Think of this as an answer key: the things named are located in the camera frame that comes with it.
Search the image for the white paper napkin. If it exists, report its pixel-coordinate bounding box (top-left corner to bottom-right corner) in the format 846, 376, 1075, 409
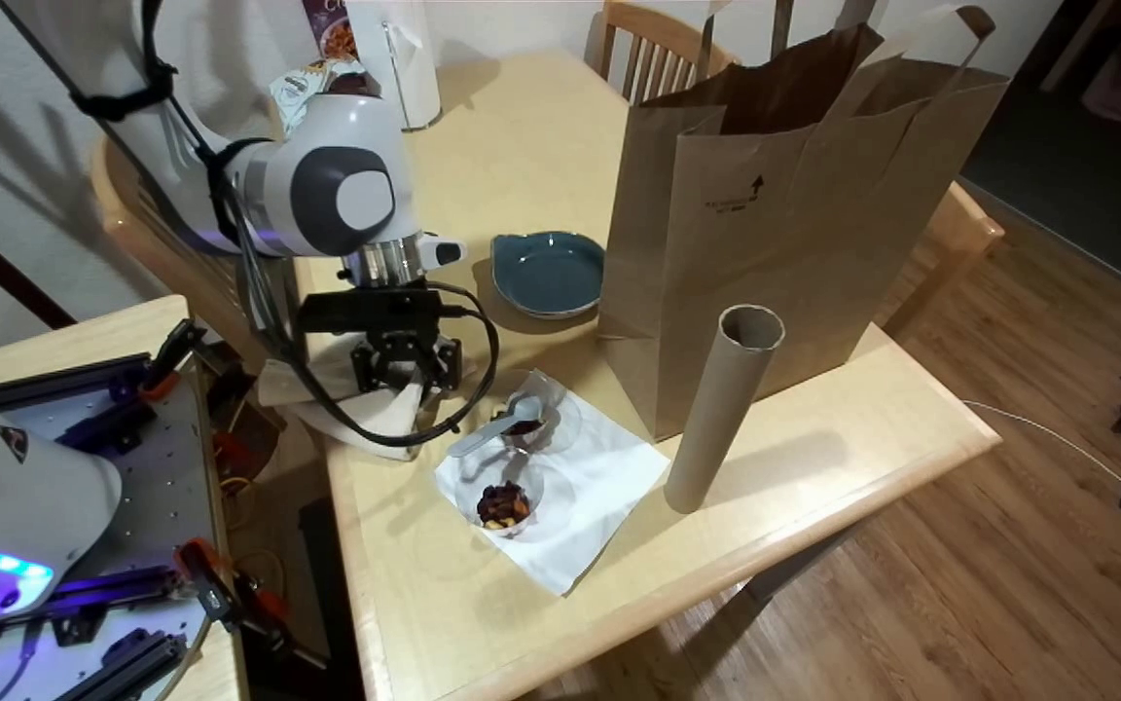
434, 370, 674, 600

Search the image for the white floor cable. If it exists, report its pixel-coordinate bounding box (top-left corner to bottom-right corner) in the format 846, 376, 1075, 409
965, 392, 1121, 510

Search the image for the white plastic bottle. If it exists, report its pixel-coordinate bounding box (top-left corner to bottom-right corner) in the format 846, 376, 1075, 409
357, 0, 448, 133

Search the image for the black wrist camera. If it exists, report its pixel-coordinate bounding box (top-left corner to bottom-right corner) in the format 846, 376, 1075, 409
298, 284, 448, 339

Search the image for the cardboard tube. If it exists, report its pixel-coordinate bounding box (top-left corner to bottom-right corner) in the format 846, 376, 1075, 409
661, 298, 791, 516

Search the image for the red black clamp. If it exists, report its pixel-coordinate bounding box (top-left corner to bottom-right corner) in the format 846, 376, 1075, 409
170, 535, 333, 679
128, 317, 218, 403

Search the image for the dark teal plate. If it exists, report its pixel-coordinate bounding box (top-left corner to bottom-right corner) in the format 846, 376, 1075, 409
488, 228, 608, 326

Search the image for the brown paper bag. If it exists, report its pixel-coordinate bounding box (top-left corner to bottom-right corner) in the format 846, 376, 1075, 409
597, 0, 1011, 444

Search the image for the robot mounting stand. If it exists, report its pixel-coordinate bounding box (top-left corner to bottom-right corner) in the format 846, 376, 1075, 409
0, 293, 255, 701

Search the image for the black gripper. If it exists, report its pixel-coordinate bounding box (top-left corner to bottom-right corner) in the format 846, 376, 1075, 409
346, 322, 470, 402

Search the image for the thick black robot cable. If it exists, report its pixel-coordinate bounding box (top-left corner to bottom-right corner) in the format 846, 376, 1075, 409
65, 0, 506, 453

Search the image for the colourful snack package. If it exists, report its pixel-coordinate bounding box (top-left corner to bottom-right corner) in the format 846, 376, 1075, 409
300, 0, 368, 61

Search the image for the metal spoon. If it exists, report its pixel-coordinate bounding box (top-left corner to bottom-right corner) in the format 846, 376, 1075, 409
474, 402, 565, 523

